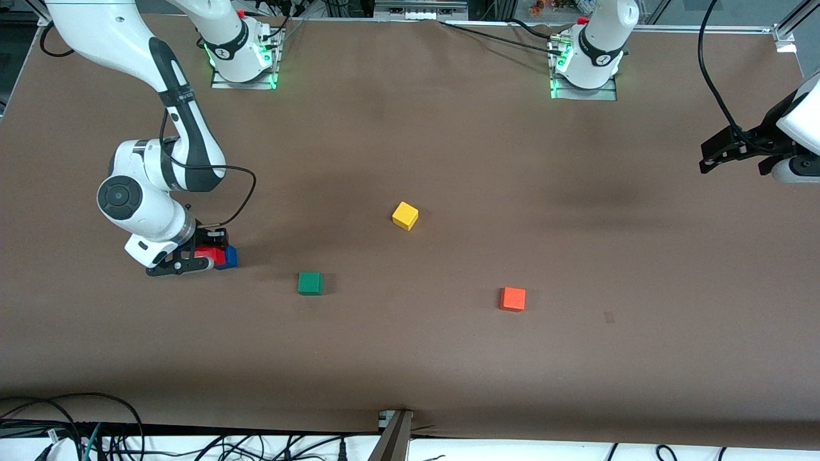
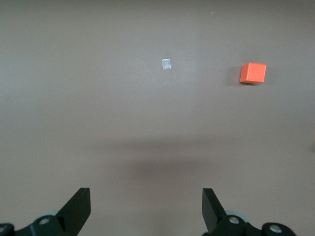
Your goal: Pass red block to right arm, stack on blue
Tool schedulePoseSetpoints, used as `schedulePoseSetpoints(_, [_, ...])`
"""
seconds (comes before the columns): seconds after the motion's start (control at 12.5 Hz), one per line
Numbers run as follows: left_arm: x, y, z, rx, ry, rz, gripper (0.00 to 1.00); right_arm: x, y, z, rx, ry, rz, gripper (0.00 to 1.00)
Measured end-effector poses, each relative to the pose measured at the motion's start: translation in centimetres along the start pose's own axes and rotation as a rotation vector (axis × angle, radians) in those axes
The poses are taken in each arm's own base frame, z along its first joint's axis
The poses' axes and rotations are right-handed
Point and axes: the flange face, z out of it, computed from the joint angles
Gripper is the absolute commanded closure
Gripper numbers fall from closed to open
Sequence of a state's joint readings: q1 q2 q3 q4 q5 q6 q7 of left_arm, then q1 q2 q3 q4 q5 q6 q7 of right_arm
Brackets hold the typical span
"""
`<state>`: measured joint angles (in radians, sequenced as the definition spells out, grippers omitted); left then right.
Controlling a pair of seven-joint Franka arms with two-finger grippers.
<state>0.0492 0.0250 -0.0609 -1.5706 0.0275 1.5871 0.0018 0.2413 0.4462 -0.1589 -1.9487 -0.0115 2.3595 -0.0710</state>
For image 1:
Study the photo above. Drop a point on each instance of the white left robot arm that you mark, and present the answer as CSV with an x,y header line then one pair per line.
x,y
599,45

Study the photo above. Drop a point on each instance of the yellow block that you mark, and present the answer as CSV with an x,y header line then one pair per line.
x,y
405,216

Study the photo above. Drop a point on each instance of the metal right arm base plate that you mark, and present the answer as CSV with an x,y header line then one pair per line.
x,y
243,85

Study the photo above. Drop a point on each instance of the orange block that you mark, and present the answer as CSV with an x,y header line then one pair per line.
x,y
512,299

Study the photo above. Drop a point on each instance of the metal camera stand post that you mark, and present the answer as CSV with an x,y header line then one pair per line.
x,y
392,442

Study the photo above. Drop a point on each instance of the green block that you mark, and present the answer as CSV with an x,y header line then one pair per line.
x,y
310,283

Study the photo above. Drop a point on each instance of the brown table cover sheet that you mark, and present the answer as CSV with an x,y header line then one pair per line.
x,y
410,128

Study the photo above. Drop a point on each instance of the aluminium frame rail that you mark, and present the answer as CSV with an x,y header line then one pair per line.
x,y
737,29

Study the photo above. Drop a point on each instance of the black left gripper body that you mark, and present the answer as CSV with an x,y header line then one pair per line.
x,y
760,137

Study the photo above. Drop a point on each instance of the aluminium corner bracket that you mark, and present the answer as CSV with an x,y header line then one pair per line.
x,y
783,37

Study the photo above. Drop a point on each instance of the red block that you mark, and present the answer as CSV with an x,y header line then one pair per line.
x,y
218,253

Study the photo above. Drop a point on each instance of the silver power strip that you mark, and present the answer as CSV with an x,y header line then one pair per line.
x,y
419,11

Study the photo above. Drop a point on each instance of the blue block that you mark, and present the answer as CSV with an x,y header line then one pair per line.
x,y
230,259

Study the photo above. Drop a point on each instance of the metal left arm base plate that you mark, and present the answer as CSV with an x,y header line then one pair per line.
x,y
580,95

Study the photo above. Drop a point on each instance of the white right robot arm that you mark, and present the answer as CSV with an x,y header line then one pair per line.
x,y
138,211

